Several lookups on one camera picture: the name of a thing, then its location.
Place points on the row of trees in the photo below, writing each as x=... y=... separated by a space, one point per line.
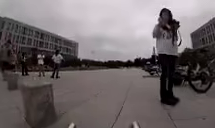
x=108 y=62

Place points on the grey concrete slab pavement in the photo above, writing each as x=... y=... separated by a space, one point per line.
x=95 y=100

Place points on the row of parked bicycles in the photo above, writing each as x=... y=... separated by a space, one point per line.
x=155 y=69

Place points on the distant tower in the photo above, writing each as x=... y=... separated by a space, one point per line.
x=153 y=51

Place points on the person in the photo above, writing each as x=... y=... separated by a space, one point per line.
x=56 y=63
x=166 y=43
x=6 y=56
x=24 y=63
x=41 y=63

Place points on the robot's own part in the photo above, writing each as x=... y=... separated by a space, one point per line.
x=135 y=125
x=71 y=125

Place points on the long grey building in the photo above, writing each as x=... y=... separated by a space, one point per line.
x=35 y=40

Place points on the concrete block bollard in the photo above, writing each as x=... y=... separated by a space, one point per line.
x=38 y=103
x=12 y=81

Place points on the bush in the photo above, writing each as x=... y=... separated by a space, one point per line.
x=191 y=55

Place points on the dark bicycle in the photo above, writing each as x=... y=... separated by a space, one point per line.
x=200 y=80

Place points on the grey building with windows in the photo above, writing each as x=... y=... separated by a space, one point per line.
x=206 y=35

